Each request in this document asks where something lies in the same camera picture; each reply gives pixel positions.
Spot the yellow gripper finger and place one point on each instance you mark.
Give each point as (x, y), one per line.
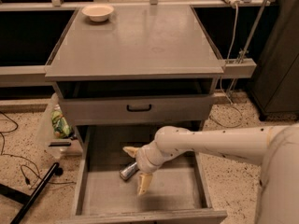
(144, 181)
(131, 151)

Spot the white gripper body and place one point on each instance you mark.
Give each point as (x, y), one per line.
(144, 160)

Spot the silver redbull can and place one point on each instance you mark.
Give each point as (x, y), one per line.
(128, 171)

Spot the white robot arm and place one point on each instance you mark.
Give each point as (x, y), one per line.
(274, 148)

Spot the open grey lower drawer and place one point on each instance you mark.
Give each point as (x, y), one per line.
(178, 193)

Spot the closed grey upper drawer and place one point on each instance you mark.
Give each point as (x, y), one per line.
(113, 111)

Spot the grey drawer cabinet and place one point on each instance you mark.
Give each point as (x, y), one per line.
(141, 51)

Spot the green snack bag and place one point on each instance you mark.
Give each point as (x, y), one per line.
(60, 126)

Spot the clear plastic storage bin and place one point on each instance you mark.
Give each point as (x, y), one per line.
(56, 147)

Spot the black stand pole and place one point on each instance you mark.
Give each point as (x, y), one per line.
(32, 198)

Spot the white bowl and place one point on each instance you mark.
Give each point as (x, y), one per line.
(98, 13)

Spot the dark grey side cabinet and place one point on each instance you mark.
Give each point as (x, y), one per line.
(275, 84)

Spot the grey metal diagonal rod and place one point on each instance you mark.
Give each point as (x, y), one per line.
(243, 52)

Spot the black drawer handle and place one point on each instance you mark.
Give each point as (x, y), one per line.
(138, 108)

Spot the grey horizontal rail beam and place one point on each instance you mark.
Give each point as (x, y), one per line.
(32, 76)

